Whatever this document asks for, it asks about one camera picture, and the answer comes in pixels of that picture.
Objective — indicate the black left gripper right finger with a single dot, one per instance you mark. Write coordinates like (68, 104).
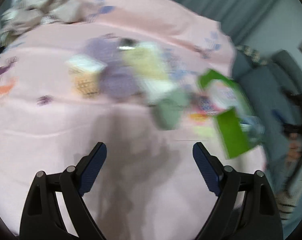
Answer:
(259, 216)

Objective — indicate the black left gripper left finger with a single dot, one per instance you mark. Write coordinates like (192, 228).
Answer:
(41, 217)

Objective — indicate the green towel cloth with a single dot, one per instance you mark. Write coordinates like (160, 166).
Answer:
(168, 111)

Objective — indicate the yellow tissue pack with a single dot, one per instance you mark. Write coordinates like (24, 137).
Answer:
(85, 72)

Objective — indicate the purple mesh bath sponge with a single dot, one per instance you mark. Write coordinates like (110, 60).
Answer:
(118, 79)

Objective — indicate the cream yellow fluffy towel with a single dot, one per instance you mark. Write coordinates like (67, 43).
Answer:
(152, 72)

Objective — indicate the blue white plush toy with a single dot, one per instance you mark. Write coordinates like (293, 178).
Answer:
(252, 128)

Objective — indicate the green cardboard box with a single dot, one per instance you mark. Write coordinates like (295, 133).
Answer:
(228, 121)

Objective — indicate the pink wet wipes canister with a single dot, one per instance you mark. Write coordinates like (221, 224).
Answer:
(221, 95)

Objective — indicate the grey-blue sofa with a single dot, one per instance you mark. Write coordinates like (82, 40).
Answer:
(263, 82)

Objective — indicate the patterned cushion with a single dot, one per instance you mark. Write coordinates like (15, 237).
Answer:
(253, 55)

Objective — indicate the pink printed bed sheet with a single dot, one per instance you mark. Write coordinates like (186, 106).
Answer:
(150, 186)

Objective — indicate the teal curtain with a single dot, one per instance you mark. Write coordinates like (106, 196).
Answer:
(251, 22)

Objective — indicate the crumpled beige cloth pile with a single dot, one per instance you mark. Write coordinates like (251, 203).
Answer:
(25, 15)

